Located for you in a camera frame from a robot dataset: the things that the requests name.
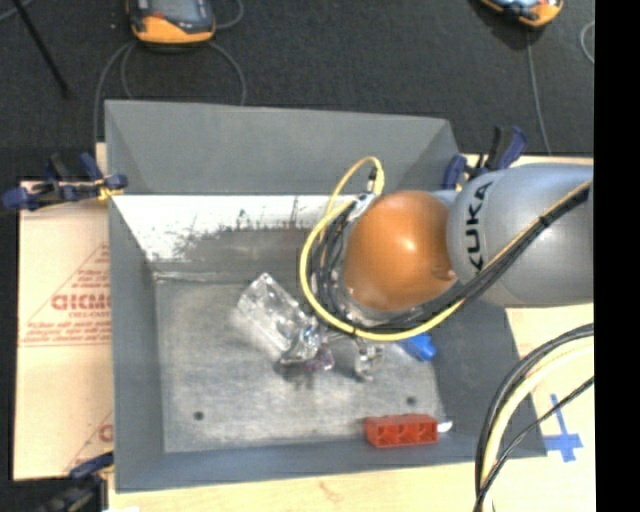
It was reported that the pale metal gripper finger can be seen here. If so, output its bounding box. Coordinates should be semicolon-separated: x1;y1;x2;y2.
278;327;335;374
351;340;387;383

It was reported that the blue plastic toy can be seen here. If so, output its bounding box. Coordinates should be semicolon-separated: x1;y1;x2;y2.
399;332;437;364

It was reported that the clear glass cup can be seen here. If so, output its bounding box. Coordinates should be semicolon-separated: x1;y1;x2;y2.
234;272;322;362

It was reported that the red-orange plastic block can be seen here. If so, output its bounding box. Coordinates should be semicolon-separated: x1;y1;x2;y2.
363;413;441;449

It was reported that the grey metal bin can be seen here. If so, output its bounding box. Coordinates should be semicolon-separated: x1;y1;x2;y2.
103;99;547;494

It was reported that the brown cardboard board, red print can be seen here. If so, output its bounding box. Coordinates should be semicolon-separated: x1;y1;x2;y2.
12;180;117;482

